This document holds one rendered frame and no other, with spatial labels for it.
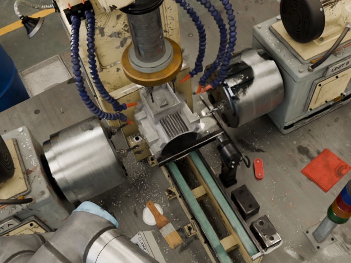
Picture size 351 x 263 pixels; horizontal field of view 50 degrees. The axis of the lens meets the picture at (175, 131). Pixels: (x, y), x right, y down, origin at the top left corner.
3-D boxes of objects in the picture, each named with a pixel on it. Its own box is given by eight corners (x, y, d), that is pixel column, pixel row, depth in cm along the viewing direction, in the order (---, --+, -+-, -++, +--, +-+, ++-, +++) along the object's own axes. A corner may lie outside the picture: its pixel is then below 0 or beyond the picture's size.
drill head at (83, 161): (27, 176, 139) (-6, 142, 118) (117, 134, 146) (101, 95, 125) (45, 234, 127) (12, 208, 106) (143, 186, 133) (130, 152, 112)
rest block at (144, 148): (131, 151, 155) (125, 135, 144) (146, 143, 156) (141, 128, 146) (137, 162, 152) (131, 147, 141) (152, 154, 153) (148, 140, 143)
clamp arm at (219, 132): (220, 131, 133) (155, 162, 128) (220, 126, 130) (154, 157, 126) (225, 138, 131) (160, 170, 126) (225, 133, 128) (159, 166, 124)
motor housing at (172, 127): (137, 130, 145) (128, 100, 129) (180, 110, 149) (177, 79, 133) (159, 170, 135) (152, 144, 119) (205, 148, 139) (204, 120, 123)
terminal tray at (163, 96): (141, 102, 133) (137, 90, 127) (167, 90, 135) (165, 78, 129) (155, 127, 127) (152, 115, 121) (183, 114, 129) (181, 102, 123)
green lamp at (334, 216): (323, 210, 112) (327, 204, 108) (339, 200, 113) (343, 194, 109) (336, 227, 109) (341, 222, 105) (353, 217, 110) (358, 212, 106)
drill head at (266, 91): (185, 103, 151) (180, 60, 130) (270, 64, 158) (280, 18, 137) (216, 150, 138) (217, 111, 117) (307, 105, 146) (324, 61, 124)
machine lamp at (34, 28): (23, 20, 113) (3, -15, 102) (58, 7, 115) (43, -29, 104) (38, 58, 104) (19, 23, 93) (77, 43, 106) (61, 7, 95)
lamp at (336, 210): (327, 204, 108) (331, 198, 104) (343, 194, 109) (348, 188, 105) (341, 222, 105) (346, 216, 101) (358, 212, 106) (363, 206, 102)
